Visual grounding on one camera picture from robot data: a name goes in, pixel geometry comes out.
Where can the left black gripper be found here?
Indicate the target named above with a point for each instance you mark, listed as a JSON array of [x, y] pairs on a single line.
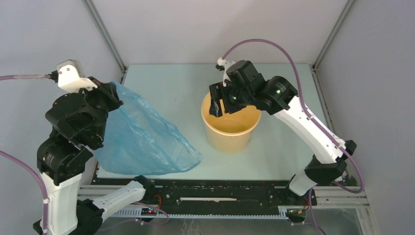
[[109, 89]]

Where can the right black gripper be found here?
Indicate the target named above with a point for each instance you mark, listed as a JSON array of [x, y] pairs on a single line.
[[218, 91]]

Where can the beige plastic trash bin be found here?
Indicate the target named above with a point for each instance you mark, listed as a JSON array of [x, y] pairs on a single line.
[[229, 133]]

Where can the blue plastic trash bag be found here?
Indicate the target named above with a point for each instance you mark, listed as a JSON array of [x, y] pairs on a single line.
[[139, 141]]

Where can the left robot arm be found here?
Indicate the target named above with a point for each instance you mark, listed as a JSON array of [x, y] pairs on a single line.
[[78, 122]]

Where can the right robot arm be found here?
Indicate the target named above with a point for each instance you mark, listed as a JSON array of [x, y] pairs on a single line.
[[243, 86]]

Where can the small electronics board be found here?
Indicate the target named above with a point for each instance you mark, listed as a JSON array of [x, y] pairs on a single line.
[[148, 212]]

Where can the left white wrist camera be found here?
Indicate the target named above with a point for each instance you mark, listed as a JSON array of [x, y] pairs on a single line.
[[71, 77]]

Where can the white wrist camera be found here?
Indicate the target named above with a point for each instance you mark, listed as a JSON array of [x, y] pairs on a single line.
[[224, 65], [71, 77]]

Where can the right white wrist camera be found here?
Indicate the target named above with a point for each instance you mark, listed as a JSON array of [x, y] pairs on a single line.
[[224, 65]]

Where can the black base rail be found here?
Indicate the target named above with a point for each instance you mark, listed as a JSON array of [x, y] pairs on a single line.
[[230, 198]]

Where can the left corner frame post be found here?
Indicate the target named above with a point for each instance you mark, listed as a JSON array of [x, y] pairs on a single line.
[[103, 31]]

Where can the corner frame post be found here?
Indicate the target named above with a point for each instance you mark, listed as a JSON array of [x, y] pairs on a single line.
[[333, 33], [103, 31]]

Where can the right corner frame post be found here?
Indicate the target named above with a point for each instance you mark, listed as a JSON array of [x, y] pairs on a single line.
[[333, 33]]

